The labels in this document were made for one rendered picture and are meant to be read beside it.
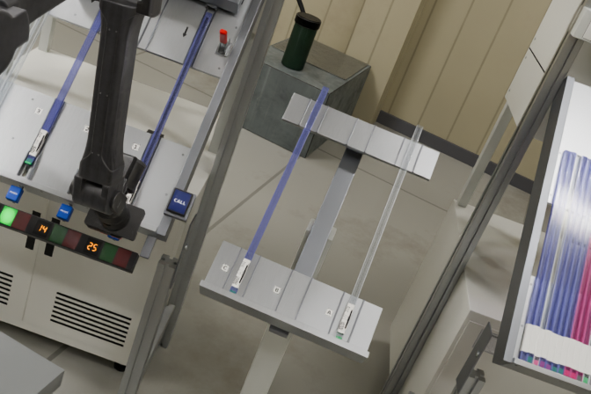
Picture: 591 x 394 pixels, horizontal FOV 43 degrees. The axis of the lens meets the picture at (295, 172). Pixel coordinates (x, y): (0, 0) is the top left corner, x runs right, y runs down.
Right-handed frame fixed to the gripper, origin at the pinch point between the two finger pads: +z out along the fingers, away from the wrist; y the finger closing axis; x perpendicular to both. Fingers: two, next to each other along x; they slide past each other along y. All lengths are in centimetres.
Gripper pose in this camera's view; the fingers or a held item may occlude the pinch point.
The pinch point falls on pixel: (119, 226)
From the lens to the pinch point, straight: 158.7
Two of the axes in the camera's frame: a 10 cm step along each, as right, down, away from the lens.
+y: -9.4, -3.4, -0.2
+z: -1.2, 2.8, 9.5
